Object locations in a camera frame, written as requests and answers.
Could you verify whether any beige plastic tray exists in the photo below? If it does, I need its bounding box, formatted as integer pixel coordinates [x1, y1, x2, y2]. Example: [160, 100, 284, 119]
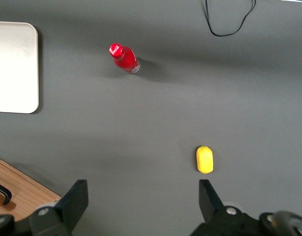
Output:
[0, 21, 40, 115]

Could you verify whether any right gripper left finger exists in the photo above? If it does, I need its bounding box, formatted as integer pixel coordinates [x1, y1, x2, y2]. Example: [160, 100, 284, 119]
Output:
[29, 179, 89, 236]

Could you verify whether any wooden two-drawer cabinet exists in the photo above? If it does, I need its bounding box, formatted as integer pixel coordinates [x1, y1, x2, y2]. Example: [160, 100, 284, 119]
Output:
[0, 154, 62, 221]

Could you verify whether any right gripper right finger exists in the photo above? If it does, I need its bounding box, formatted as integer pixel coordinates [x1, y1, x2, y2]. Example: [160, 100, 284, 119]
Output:
[190, 179, 262, 236]

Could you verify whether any yellow lemon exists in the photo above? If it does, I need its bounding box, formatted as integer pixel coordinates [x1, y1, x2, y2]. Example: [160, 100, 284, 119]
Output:
[195, 145, 214, 175]

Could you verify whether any thin black table cable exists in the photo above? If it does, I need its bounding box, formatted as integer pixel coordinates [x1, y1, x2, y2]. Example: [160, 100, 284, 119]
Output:
[204, 0, 256, 37]

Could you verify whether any red cola bottle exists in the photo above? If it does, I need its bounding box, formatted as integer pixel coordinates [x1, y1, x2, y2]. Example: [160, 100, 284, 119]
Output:
[108, 43, 141, 75]

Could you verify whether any black metal drawer handle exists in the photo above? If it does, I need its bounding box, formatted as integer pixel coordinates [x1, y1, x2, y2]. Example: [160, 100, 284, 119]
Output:
[0, 180, 13, 206]

